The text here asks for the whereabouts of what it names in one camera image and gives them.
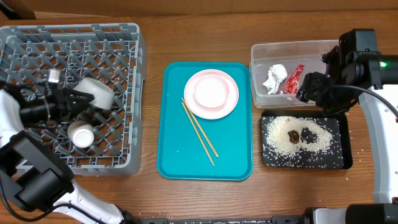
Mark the brown food scrap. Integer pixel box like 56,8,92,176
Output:
287,130,300,144

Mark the wooden chopstick upper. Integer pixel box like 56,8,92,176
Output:
181,97,219,157

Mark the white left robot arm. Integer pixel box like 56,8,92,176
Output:
1,81,137,223

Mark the clear plastic waste bin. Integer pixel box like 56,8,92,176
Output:
250,40,338,109

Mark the wooden chopstick lower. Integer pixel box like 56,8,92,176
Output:
182,101,215,166

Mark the white rice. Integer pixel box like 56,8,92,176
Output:
262,115,345,169

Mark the red snack wrapper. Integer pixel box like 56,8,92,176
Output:
279,64,305,94

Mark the small pink plate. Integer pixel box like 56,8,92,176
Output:
193,75,229,108

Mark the black waste tray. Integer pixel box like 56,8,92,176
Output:
260,109,354,170

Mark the white tissue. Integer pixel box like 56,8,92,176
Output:
262,64,287,95

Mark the small white cup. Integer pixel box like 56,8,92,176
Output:
67,121,95,148

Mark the grey bowl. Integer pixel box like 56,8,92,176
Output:
73,77,114,110

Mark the teal plastic tray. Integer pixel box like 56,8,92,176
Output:
157,62,253,181

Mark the large pink plate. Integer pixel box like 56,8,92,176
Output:
183,69,239,119

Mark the wooden chopstick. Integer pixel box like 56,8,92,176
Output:
181,97,219,157
182,101,215,166

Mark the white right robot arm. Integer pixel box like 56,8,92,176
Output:
297,44,397,223

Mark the grey dishwasher rack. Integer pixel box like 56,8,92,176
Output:
1,23,147,176

